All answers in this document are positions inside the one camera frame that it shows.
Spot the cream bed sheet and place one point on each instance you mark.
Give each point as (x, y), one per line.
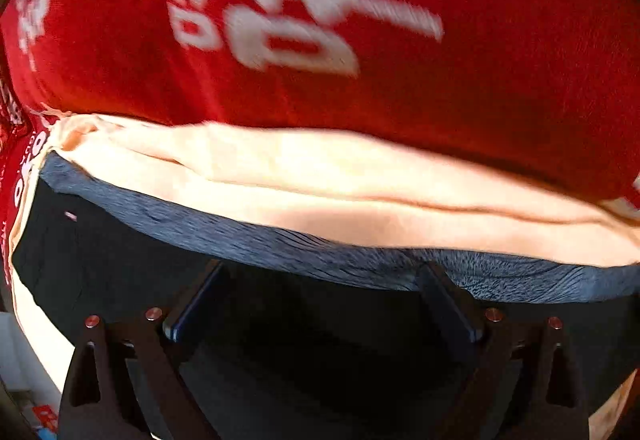
(310, 180)

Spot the small red box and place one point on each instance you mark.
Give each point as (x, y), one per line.
(45, 417)

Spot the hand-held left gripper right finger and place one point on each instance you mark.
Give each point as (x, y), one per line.
(447, 302)

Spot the red printed blanket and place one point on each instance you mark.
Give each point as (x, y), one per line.
(320, 30)

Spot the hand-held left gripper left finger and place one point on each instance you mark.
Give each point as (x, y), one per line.
(192, 307)

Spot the black pants with grey waistband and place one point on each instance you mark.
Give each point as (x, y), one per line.
(310, 315)

